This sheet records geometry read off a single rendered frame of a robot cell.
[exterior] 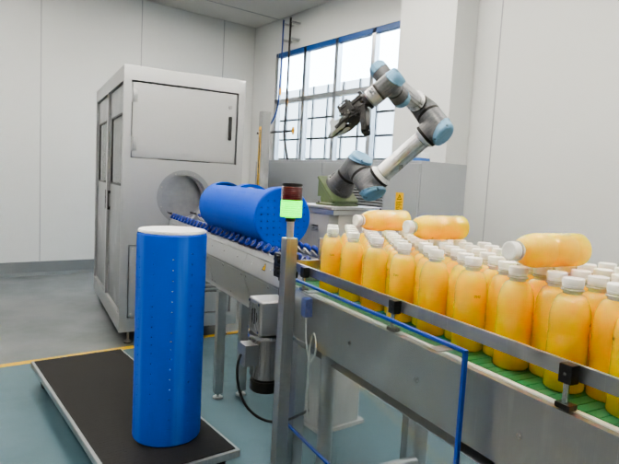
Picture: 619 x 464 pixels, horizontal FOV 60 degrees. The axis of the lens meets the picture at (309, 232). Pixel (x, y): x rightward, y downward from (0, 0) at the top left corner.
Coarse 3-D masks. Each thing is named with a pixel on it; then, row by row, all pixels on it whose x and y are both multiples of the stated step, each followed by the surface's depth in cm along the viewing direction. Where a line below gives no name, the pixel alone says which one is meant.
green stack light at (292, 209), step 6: (282, 204) 157; (288, 204) 155; (294, 204) 155; (300, 204) 157; (282, 210) 157; (288, 210) 155; (294, 210) 156; (300, 210) 157; (282, 216) 157; (288, 216) 156; (294, 216) 156; (300, 216) 157
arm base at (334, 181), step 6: (336, 174) 272; (330, 180) 273; (336, 180) 271; (342, 180) 270; (348, 180) 269; (330, 186) 273; (336, 186) 271; (342, 186) 271; (348, 186) 271; (354, 186) 274; (336, 192) 272; (342, 192) 273; (348, 192) 274
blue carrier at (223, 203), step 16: (208, 192) 309; (224, 192) 287; (240, 192) 268; (256, 192) 252; (272, 192) 244; (208, 208) 302; (224, 208) 278; (240, 208) 257; (256, 208) 242; (272, 208) 245; (304, 208) 254; (224, 224) 284; (240, 224) 259; (256, 224) 243; (272, 224) 246; (304, 224) 254; (272, 240) 247
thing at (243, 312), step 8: (240, 304) 309; (240, 312) 309; (248, 312) 310; (240, 320) 309; (248, 320) 310; (240, 328) 309; (248, 328) 311; (240, 336) 309; (248, 336) 311; (240, 368) 311; (240, 376) 312; (240, 384) 313
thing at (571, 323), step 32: (352, 256) 167; (384, 256) 157; (416, 256) 150; (448, 256) 146; (384, 288) 158; (416, 288) 143; (448, 288) 133; (480, 288) 122; (512, 288) 111; (544, 288) 109; (416, 320) 137; (480, 320) 123; (512, 320) 111; (544, 320) 108; (576, 320) 99; (608, 320) 96; (576, 352) 100; (608, 352) 96; (544, 384) 104
